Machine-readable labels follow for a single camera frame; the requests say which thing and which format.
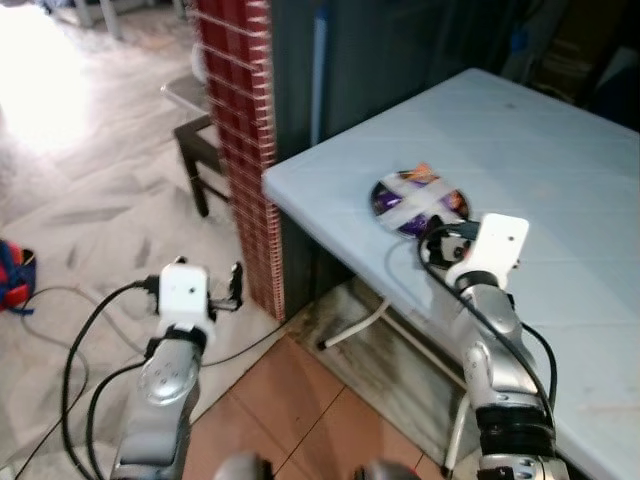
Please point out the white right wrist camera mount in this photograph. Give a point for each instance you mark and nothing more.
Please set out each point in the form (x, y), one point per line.
(497, 240)

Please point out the red tiled pillar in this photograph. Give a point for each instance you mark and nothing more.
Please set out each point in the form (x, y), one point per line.
(240, 120)

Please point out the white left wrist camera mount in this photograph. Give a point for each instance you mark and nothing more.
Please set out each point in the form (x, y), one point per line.
(185, 290)

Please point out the purple food plate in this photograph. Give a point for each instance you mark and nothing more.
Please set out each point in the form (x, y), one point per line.
(410, 200)

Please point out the robot right leg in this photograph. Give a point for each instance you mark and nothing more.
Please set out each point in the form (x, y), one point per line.
(385, 470)

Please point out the dark framed stool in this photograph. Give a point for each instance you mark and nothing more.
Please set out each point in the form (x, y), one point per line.
(195, 140)

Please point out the robot left leg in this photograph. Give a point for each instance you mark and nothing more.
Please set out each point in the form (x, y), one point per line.
(240, 468)

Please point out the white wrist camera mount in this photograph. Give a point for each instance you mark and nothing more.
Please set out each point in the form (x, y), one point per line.
(497, 240)
(185, 290)

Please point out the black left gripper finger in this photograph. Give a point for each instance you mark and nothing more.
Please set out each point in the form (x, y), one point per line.
(237, 275)
(234, 300)

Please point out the white plastic table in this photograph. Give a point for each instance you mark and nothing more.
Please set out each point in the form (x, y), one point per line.
(520, 150)

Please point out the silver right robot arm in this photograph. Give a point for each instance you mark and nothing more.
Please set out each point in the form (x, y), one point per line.
(495, 350)

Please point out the red and blue bag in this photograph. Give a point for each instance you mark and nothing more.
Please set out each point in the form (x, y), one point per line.
(15, 275)

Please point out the robot leg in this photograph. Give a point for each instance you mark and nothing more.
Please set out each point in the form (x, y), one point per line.
(385, 470)
(240, 468)

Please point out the blue pole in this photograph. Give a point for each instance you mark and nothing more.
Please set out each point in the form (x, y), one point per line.
(319, 80)

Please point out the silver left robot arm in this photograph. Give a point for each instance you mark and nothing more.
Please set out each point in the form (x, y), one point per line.
(165, 380)

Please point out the white pipe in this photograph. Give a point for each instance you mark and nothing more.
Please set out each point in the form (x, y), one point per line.
(355, 325)

